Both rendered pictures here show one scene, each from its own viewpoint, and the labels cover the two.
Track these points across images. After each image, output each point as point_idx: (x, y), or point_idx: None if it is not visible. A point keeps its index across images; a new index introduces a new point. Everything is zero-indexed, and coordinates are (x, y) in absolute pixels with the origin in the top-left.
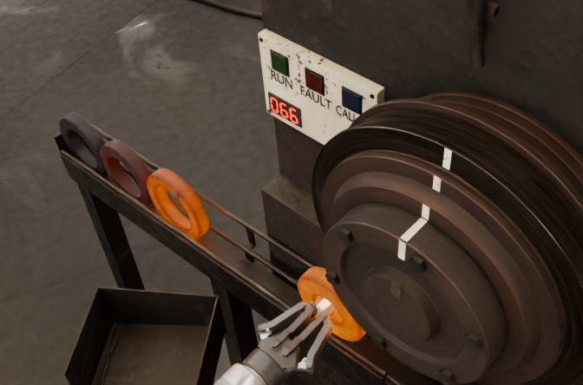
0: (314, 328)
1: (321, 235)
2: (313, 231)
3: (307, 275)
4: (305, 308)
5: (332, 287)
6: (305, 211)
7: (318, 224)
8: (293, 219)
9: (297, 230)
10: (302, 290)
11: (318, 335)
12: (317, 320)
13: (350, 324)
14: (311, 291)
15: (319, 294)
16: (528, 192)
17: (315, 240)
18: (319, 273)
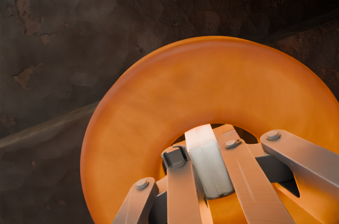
0: (262, 173)
1: (79, 140)
2: (60, 149)
3: (95, 110)
4: (162, 189)
5: (186, 42)
6: (25, 133)
7: (61, 121)
8: (12, 174)
9: (32, 196)
10: (111, 207)
11: (309, 167)
12: (236, 162)
13: (306, 136)
14: (139, 163)
15: (166, 132)
16: None
17: (75, 173)
18: (124, 73)
